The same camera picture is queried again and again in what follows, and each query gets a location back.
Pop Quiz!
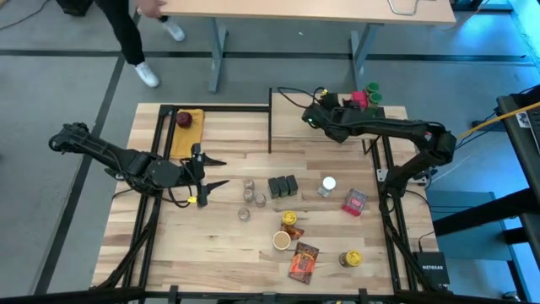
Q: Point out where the black side desk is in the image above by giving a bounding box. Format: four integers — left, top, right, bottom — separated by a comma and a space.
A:
432, 84, 540, 303

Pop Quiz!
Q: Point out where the dark red apple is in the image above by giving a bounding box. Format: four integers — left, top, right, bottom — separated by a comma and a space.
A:
175, 111, 194, 129

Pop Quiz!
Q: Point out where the wooden table with grey legs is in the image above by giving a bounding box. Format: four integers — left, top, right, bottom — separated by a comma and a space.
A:
133, 0, 457, 95

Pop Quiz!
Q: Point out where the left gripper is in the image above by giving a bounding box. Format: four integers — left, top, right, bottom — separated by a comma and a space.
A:
180, 142, 230, 208

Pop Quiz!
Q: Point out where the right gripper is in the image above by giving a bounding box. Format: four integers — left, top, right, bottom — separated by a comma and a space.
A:
301, 99, 354, 144

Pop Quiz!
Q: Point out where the dark orange printed spice packet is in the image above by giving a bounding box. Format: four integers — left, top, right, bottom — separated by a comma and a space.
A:
287, 242, 321, 285

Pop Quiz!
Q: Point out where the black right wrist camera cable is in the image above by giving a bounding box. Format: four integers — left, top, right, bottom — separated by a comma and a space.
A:
277, 86, 326, 110

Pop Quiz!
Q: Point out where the black Netgear network switch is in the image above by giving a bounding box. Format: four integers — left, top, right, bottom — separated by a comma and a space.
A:
412, 251, 451, 285

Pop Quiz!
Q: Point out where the black stand base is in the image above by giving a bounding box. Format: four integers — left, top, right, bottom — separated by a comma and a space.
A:
449, 0, 514, 13

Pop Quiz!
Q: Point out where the yellow cable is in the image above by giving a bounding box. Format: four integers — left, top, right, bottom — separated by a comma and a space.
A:
457, 100, 540, 141

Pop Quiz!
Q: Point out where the red smoked paprika tin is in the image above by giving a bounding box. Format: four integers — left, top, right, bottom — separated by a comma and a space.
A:
351, 90, 370, 110
341, 187, 369, 217

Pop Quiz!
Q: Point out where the white-lidded glass spice jar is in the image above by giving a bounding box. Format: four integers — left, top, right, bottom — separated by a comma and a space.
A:
316, 176, 338, 198

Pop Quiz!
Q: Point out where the walking person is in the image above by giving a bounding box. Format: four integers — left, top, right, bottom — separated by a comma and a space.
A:
94, 0, 186, 89

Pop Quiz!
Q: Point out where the black aluminium table frame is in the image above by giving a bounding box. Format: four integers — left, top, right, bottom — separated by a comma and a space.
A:
0, 103, 540, 304

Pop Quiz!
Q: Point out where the orange taco seasoning packet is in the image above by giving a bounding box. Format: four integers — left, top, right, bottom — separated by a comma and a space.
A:
280, 223, 305, 242

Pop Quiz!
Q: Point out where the black floor object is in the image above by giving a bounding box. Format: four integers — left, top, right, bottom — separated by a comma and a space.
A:
56, 0, 95, 17

